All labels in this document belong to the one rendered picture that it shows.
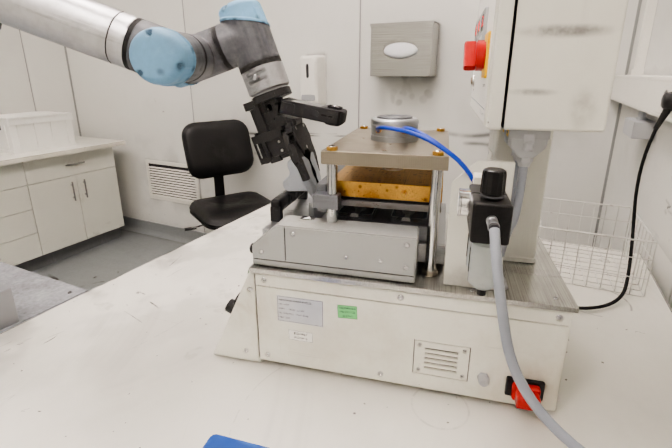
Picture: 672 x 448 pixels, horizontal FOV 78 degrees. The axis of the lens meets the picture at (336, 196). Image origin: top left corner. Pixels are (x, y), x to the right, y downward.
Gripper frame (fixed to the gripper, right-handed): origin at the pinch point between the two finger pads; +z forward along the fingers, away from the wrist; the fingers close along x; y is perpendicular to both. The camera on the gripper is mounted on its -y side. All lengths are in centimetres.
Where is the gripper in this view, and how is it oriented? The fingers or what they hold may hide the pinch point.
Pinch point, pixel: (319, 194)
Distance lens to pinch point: 76.2
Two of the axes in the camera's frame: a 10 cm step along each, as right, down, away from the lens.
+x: -2.5, 2.8, -9.3
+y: -9.1, 2.6, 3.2
